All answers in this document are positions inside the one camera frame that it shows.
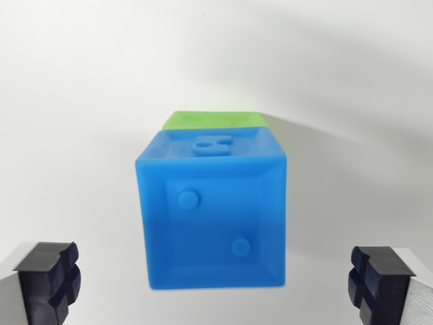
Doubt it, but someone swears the green cube with raised dots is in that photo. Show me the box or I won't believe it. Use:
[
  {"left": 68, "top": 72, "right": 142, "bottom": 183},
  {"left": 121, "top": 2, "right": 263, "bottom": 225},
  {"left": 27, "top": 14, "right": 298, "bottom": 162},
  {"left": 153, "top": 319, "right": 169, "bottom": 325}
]
[{"left": 161, "top": 110, "right": 270, "bottom": 132}]

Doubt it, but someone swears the black padded gripper right finger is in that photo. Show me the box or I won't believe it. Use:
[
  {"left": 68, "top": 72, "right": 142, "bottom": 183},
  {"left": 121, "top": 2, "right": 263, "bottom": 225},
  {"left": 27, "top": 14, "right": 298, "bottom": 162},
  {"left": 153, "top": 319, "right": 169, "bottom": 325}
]
[{"left": 347, "top": 245, "right": 433, "bottom": 325}]

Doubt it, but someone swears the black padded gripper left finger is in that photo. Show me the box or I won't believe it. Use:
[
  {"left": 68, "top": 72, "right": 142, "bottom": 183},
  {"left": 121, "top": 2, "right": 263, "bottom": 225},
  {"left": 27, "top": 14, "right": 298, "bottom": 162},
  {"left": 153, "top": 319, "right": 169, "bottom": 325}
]
[{"left": 0, "top": 240, "right": 82, "bottom": 325}]

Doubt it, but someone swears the blue cube with raised dots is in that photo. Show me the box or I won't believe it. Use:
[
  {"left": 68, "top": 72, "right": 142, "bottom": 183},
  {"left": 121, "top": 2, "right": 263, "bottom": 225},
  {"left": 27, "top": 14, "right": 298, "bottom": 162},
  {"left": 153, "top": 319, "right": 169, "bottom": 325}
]
[{"left": 135, "top": 126, "right": 289, "bottom": 292}]

